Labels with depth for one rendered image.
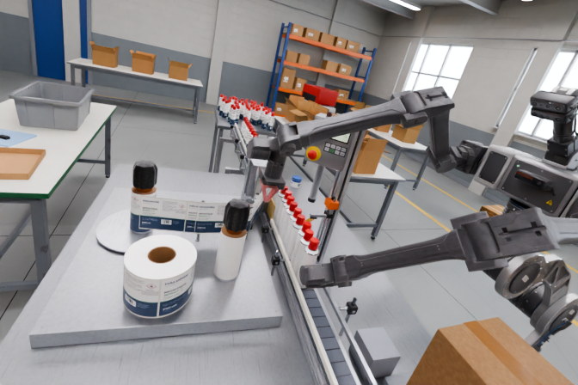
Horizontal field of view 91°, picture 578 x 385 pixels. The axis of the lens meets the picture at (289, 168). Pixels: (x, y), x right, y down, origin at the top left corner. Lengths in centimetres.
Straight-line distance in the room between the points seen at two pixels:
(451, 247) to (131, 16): 823
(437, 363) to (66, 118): 255
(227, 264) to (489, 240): 76
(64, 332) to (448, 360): 96
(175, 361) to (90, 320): 26
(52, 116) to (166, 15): 607
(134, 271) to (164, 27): 775
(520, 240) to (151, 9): 826
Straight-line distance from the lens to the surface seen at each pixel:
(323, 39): 854
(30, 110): 269
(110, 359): 101
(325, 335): 105
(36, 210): 191
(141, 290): 94
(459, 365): 89
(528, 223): 68
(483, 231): 69
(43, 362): 105
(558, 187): 122
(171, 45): 841
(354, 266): 84
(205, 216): 120
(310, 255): 106
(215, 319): 100
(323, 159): 115
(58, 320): 105
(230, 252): 103
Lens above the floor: 165
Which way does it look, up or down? 20 degrees down
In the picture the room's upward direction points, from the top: 14 degrees clockwise
